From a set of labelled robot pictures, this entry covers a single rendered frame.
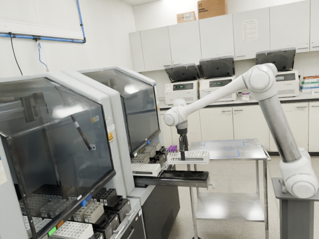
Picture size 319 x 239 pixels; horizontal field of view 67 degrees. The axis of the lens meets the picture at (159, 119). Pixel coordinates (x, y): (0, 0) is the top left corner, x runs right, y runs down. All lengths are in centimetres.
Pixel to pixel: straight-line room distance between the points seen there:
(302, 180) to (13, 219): 131
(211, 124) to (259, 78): 270
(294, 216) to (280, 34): 287
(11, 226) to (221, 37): 368
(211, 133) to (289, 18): 200
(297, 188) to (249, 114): 252
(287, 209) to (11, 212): 151
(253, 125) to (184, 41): 175
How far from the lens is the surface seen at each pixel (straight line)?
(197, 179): 166
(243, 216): 225
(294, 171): 148
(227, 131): 396
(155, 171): 173
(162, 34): 430
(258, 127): 394
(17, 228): 107
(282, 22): 413
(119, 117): 160
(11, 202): 102
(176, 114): 148
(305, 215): 184
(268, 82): 132
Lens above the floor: 157
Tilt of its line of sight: 13 degrees down
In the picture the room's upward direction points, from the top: 7 degrees counter-clockwise
